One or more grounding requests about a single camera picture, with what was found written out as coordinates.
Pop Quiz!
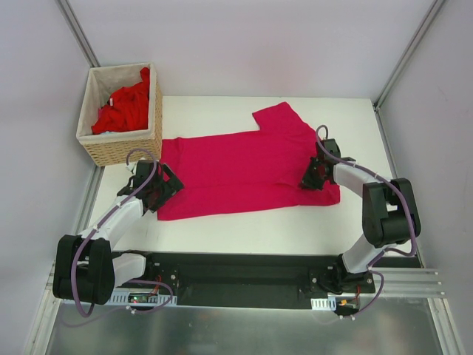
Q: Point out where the wicker laundry basket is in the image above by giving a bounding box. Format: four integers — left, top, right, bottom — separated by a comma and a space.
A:
76, 62, 163, 166

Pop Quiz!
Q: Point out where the red t shirt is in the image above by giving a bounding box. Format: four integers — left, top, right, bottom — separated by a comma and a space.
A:
92, 67, 150, 135

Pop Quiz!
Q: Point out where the left aluminium frame post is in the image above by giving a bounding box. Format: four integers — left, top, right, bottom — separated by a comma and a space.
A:
55, 0, 101, 68

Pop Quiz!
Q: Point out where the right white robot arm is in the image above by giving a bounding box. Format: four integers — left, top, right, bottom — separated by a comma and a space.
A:
301, 138, 421, 294

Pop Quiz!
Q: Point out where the magenta t shirt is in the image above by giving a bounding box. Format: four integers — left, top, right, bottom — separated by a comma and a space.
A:
157, 102, 341, 221

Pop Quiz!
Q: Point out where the right white cable duct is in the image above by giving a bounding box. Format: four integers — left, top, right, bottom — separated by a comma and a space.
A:
310, 297, 337, 311

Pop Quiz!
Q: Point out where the aluminium frame post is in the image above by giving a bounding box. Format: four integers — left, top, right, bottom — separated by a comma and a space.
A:
55, 0, 101, 68
373, 0, 449, 112

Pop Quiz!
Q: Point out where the white cable duct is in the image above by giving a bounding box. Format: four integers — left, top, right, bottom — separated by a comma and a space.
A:
310, 297, 337, 311
106, 291, 177, 307

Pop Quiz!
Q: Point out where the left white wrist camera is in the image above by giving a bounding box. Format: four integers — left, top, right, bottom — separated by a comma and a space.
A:
126, 161, 137, 175

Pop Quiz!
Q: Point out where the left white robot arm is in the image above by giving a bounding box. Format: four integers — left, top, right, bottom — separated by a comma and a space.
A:
52, 160, 184, 305

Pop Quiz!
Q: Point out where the right aluminium frame post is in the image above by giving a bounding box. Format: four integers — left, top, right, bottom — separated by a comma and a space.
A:
373, 0, 449, 112

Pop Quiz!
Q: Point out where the left white cable duct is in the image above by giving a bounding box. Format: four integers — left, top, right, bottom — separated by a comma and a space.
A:
106, 291, 177, 307

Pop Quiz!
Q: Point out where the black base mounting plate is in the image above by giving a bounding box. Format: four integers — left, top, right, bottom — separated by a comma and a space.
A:
125, 252, 375, 310

